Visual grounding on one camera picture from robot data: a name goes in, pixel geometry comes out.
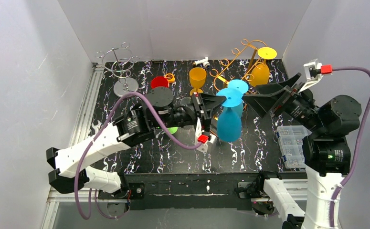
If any teal wine glass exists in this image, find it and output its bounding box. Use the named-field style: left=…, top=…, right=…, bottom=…
left=227, top=79, right=249, bottom=118

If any white small fitting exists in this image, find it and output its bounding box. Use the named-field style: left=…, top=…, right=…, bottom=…
left=192, top=56, right=211, bottom=69

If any green plastic wine glass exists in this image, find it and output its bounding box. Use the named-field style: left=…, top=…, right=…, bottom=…
left=168, top=127, right=178, bottom=134

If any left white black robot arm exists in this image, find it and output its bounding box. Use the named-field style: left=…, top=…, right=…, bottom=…
left=46, top=86, right=226, bottom=194

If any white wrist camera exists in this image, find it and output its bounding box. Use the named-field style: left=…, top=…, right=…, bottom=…
left=195, top=118, right=218, bottom=153
left=298, top=59, right=323, bottom=93

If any blue wine glass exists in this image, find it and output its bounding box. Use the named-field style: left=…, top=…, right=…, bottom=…
left=217, top=88, right=243, bottom=142

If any clear plastic parts box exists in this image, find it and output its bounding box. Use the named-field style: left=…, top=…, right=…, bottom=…
left=276, top=125, right=311, bottom=169

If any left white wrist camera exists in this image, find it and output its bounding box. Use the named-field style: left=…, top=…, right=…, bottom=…
left=195, top=118, right=218, bottom=153

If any red plastic wine glass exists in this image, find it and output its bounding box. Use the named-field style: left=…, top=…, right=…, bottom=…
left=151, top=76, right=169, bottom=89

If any gold wire glass rack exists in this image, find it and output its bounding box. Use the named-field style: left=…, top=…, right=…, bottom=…
left=208, top=39, right=269, bottom=94

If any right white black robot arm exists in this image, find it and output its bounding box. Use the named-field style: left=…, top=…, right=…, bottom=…
left=243, top=74, right=361, bottom=229

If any silver wrench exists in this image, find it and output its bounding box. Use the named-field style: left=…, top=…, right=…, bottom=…
left=91, top=120, right=102, bottom=134

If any clear glass tumbler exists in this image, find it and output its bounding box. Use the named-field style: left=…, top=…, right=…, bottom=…
left=180, top=97, right=192, bottom=106

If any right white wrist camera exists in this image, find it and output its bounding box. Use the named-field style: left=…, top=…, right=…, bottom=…
left=298, top=59, right=323, bottom=93

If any orange wine glass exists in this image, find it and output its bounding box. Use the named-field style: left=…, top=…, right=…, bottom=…
left=189, top=67, right=207, bottom=95
left=248, top=47, right=277, bottom=87

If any silver round glass rack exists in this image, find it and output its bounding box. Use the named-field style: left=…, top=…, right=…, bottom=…
left=96, top=42, right=139, bottom=97

